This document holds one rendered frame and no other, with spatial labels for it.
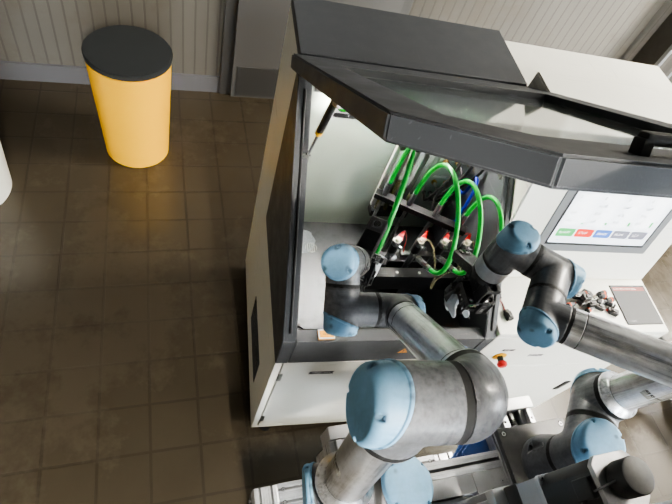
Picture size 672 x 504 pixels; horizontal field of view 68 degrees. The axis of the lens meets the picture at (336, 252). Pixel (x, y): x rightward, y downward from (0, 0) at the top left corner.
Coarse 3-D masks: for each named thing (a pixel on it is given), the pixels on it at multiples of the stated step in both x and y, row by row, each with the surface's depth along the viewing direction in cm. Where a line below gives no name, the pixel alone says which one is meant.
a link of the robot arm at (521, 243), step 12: (504, 228) 103; (516, 228) 101; (528, 228) 102; (504, 240) 102; (516, 240) 100; (528, 240) 100; (492, 252) 106; (504, 252) 103; (516, 252) 101; (528, 252) 101; (492, 264) 107; (504, 264) 105; (516, 264) 103; (528, 264) 102
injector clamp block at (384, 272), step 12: (384, 252) 167; (396, 252) 169; (396, 264) 168; (432, 264) 171; (456, 264) 173; (384, 276) 162; (396, 276) 163; (408, 276) 164; (420, 276) 165; (432, 276) 167; (444, 276) 168; (456, 276) 169; (372, 288) 167; (384, 288) 168; (396, 288) 169; (408, 288) 170; (420, 288) 172; (432, 288) 173; (444, 288) 174
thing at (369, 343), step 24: (312, 336) 147; (336, 336) 149; (360, 336) 151; (384, 336) 153; (456, 336) 159; (480, 336) 161; (288, 360) 156; (312, 360) 158; (336, 360) 160; (360, 360) 163
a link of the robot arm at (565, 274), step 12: (540, 252) 102; (552, 252) 103; (540, 264) 102; (552, 264) 101; (564, 264) 101; (576, 264) 103; (528, 276) 104; (540, 276) 100; (552, 276) 99; (564, 276) 100; (576, 276) 101; (564, 288) 98; (576, 288) 101
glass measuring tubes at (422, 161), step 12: (396, 156) 161; (408, 156) 160; (420, 156) 160; (432, 156) 161; (420, 168) 168; (384, 180) 171; (396, 180) 169; (408, 180) 169; (420, 180) 170; (396, 192) 177; (408, 192) 178; (372, 204) 181; (384, 204) 180; (384, 216) 183; (396, 216) 184
